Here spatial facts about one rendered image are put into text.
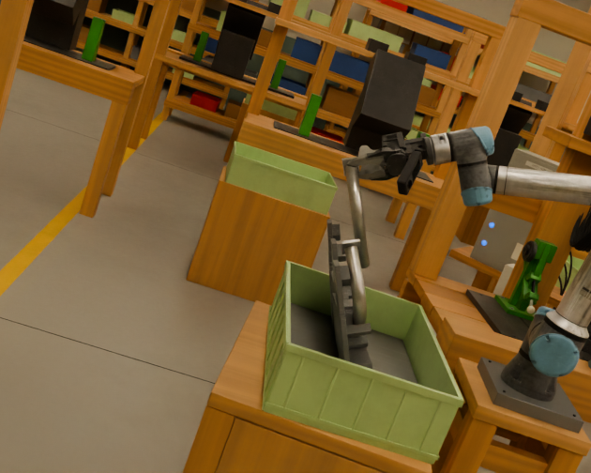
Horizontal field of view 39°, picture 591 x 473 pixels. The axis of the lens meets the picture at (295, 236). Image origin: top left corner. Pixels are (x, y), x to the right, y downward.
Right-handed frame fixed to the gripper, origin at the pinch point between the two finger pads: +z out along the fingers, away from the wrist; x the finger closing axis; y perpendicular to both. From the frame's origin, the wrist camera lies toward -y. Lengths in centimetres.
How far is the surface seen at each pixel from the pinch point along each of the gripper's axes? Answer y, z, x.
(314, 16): 652, -6, -364
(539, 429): -48, -36, -56
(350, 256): -30.8, 4.7, 2.7
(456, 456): -50, -14, -61
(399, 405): -58, 0, -18
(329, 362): -51, 13, -7
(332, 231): -4.7, 8.0, -15.6
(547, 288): 37, -66, -111
